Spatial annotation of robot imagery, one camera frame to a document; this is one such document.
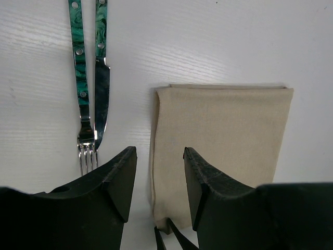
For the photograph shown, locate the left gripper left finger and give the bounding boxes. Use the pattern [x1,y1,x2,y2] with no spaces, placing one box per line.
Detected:
[1,146,137,249]

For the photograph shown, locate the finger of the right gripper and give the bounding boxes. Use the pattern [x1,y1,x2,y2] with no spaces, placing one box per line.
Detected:
[154,227,166,250]
[166,218,199,250]

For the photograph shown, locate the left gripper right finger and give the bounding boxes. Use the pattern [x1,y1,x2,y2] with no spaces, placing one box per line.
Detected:
[183,147,332,249]

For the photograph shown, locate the silver fork teal handle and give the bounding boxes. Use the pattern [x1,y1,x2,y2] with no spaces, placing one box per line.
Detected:
[68,1,95,176]

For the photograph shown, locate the beige cloth napkin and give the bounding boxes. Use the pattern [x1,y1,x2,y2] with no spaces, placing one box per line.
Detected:
[150,84,294,233]

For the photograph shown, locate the silver knife teal handle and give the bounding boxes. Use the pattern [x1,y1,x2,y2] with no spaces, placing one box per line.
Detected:
[94,0,110,150]

